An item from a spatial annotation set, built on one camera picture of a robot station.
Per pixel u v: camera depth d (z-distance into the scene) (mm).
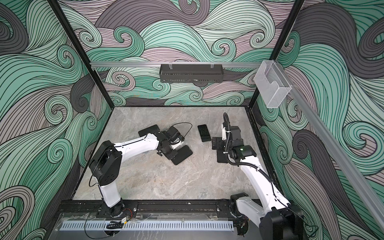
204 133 1033
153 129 1047
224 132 709
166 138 668
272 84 789
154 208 744
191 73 951
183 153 920
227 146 590
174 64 939
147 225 697
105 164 469
